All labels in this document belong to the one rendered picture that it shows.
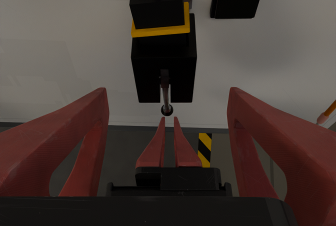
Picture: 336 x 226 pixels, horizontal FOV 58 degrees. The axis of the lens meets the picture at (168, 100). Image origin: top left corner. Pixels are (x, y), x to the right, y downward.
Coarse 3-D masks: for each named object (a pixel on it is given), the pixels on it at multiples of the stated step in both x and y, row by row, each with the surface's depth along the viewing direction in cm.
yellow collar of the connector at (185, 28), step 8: (184, 8) 19; (184, 16) 19; (184, 24) 18; (136, 32) 18; (144, 32) 18; (152, 32) 18; (160, 32) 18; (168, 32) 18; (176, 32) 18; (184, 32) 18
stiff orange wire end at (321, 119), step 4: (332, 104) 21; (328, 108) 22; (332, 108) 22; (324, 112) 23; (328, 112) 22; (320, 116) 23; (324, 116) 23; (328, 116) 23; (316, 120) 24; (320, 120) 23; (324, 120) 23
